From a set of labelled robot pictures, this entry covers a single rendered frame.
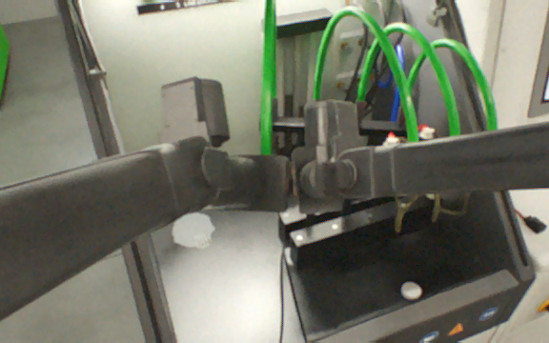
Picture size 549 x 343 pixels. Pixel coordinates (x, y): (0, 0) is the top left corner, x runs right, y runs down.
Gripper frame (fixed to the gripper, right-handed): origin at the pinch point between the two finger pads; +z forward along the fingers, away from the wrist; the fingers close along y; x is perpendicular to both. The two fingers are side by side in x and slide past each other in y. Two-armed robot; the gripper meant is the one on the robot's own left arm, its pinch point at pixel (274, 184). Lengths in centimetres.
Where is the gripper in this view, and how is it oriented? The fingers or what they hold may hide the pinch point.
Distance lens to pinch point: 61.6
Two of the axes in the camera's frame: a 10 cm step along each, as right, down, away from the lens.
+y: -9.2, -0.4, 3.8
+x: -0.5, 10.0, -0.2
